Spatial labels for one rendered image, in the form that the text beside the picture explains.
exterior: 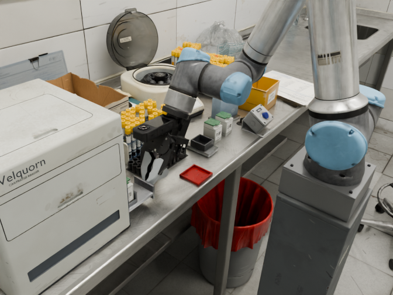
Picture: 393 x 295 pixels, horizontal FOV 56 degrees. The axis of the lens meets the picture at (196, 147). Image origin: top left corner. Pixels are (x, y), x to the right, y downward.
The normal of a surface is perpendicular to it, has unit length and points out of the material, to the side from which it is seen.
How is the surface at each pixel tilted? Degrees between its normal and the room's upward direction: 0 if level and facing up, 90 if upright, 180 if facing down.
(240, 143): 0
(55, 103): 0
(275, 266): 90
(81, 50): 90
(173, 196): 0
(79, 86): 88
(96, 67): 90
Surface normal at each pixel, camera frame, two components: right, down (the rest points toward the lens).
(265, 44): -0.18, 0.62
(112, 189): 0.79, 0.35
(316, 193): -0.61, 0.40
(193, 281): 0.04, -0.84
